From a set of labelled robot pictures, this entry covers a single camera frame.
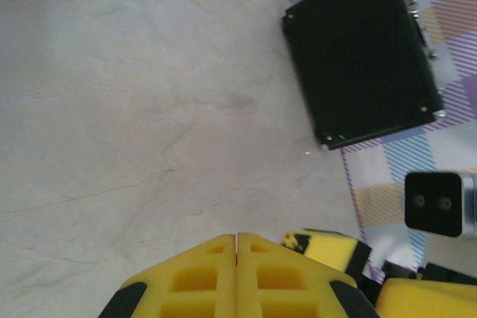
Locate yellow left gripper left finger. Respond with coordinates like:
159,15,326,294
97,233,237,318

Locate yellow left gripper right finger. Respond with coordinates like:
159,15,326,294
236,232,380,318

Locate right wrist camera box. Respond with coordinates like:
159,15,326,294
404,171,477,240

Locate black briefcase with silver latches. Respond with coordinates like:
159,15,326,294
282,0,447,152

